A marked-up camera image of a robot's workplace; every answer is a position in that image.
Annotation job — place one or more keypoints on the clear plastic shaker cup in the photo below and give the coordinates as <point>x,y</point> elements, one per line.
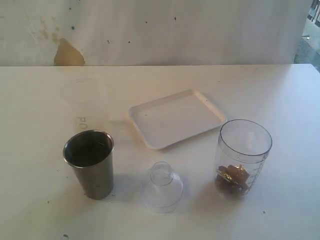
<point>242,142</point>

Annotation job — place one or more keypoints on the stainless steel cup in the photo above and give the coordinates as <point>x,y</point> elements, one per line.
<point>90,155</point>

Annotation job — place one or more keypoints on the translucent plastic cup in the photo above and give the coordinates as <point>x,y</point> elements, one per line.
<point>86,99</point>

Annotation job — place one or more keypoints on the brown cubes and gold coins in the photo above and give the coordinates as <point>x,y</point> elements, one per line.
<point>232,180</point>

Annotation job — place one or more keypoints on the clear plastic shaker lid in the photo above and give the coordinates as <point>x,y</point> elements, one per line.
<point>161,188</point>

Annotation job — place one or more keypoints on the white rectangular tray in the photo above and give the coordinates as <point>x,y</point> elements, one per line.
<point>168,120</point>

